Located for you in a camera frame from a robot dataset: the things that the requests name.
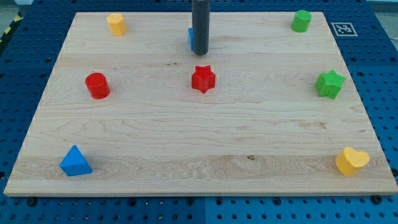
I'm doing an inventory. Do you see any blue triangular prism block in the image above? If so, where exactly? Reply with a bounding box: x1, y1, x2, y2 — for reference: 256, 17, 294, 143
59, 145, 93, 176

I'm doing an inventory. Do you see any red cylinder block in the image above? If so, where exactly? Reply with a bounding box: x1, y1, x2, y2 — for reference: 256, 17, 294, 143
85, 73, 110, 100

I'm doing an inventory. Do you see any yellow heart block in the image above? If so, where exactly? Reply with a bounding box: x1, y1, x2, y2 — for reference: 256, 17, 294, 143
335, 147, 370, 177

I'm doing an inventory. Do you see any yellow hexagonal prism block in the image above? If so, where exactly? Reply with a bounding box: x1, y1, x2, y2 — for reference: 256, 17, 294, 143
106, 13, 127, 35

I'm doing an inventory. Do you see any red star block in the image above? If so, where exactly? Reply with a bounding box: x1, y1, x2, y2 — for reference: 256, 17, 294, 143
191, 65, 216, 94

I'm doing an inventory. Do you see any white fiducial marker tag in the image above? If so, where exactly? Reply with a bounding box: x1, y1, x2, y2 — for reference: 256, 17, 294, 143
331, 22, 358, 37

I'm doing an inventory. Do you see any black yellow hazard tape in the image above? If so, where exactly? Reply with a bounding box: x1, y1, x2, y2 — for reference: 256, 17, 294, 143
1, 11, 24, 44

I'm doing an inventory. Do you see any green star block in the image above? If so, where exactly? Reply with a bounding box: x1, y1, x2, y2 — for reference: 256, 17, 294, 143
315, 70, 346, 100

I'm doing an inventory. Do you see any green cylinder block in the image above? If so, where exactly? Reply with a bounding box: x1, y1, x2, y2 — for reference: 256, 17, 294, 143
291, 10, 312, 32

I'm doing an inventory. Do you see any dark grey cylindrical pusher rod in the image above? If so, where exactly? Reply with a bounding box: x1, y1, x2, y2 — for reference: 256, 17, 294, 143
192, 0, 210, 55

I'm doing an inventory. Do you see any blue cube block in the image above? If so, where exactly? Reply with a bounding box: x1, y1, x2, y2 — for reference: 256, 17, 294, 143
188, 27, 193, 51

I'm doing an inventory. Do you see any light wooden board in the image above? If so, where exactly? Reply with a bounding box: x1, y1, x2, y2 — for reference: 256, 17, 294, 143
4, 12, 397, 197

